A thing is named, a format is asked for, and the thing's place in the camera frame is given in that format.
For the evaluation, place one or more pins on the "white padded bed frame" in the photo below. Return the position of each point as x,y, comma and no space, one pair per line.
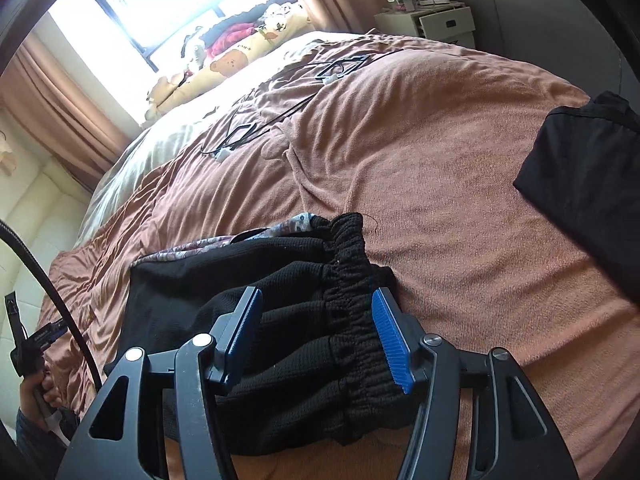
30,220

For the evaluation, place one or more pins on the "red cloth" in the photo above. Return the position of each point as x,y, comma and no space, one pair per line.
230,37

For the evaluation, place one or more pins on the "floral patterned cloth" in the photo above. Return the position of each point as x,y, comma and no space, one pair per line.
260,237

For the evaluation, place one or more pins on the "person's left forearm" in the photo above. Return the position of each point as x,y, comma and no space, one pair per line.
32,435

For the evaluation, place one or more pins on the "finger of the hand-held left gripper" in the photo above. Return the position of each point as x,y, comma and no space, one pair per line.
52,332

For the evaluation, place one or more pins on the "pink curtain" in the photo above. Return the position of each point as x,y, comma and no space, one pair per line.
50,110

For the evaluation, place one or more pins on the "folded black garment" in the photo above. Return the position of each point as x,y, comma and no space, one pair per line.
580,175

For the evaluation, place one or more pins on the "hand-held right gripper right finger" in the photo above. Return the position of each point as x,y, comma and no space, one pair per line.
392,340

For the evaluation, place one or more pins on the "black knit pants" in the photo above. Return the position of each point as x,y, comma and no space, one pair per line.
300,285

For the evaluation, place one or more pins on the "brown blanket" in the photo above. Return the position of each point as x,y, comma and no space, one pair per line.
425,160

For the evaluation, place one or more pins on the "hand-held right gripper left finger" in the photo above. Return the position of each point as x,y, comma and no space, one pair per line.
249,327

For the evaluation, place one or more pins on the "bear-print pillow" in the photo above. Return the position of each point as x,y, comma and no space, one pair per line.
235,60

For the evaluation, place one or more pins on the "cream duvet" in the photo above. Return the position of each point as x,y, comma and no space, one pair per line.
165,145

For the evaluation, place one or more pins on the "person's left hand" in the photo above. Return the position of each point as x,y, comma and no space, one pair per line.
50,390

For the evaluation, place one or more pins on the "window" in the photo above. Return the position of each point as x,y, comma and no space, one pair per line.
150,10

